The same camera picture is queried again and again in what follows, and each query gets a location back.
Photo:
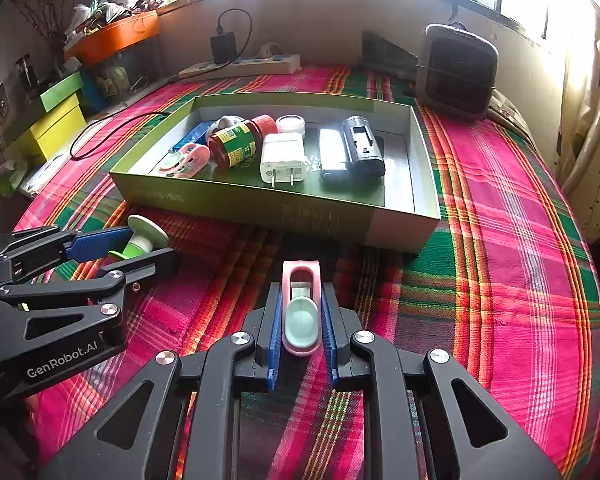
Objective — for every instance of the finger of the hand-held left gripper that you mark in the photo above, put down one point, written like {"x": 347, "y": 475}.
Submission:
{"x": 100, "y": 245}
{"x": 150, "y": 265}

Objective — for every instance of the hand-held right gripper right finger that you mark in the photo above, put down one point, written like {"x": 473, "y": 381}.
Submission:
{"x": 330, "y": 345}

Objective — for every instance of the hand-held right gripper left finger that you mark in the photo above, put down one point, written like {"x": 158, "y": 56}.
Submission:
{"x": 275, "y": 345}

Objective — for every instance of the green and white spool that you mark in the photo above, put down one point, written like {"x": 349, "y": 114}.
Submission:
{"x": 147, "y": 232}

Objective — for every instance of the pink clip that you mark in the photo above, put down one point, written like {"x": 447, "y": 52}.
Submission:
{"x": 190, "y": 157}
{"x": 302, "y": 325}

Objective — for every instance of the green cardboard box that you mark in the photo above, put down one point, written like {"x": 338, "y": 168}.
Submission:
{"x": 330, "y": 225}

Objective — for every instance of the blue usb tester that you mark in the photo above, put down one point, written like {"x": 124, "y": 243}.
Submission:
{"x": 192, "y": 137}

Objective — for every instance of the red spice jar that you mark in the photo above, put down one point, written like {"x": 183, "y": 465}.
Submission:
{"x": 235, "y": 145}

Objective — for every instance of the white egg-shaped gadget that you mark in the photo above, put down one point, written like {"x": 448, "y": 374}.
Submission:
{"x": 225, "y": 122}

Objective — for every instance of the white charger plug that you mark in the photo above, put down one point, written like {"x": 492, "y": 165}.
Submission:
{"x": 280, "y": 157}

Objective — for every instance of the black power bank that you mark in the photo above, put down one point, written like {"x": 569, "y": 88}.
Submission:
{"x": 332, "y": 155}

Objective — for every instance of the small white jar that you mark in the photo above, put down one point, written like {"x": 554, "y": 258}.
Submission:
{"x": 290, "y": 125}

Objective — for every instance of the small black clip device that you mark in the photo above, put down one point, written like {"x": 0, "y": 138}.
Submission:
{"x": 362, "y": 147}

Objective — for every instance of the yellow box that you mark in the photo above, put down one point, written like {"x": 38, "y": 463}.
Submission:
{"x": 55, "y": 127}

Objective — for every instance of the blue box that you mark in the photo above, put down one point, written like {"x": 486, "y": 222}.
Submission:
{"x": 90, "y": 90}

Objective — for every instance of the clear plastic storage bin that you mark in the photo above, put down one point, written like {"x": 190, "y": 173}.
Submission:
{"x": 120, "y": 77}

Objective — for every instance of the plaid blanket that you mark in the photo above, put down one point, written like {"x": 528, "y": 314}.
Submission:
{"x": 505, "y": 260}

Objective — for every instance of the orange plastic bin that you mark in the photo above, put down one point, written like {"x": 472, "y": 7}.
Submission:
{"x": 120, "y": 35}

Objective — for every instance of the white power strip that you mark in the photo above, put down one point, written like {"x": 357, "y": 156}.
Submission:
{"x": 250, "y": 65}

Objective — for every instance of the black power adapter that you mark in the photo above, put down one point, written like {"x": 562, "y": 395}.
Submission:
{"x": 223, "y": 49}

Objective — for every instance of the pile of crumpled packaging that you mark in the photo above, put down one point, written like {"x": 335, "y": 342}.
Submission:
{"x": 100, "y": 12}

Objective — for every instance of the dried twig bunch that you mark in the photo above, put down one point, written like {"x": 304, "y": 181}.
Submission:
{"x": 40, "y": 15}

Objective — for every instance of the small white plug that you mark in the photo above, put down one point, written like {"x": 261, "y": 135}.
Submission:
{"x": 270, "y": 50}

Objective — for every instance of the cream patterned curtain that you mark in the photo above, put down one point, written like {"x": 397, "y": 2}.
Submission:
{"x": 590, "y": 110}

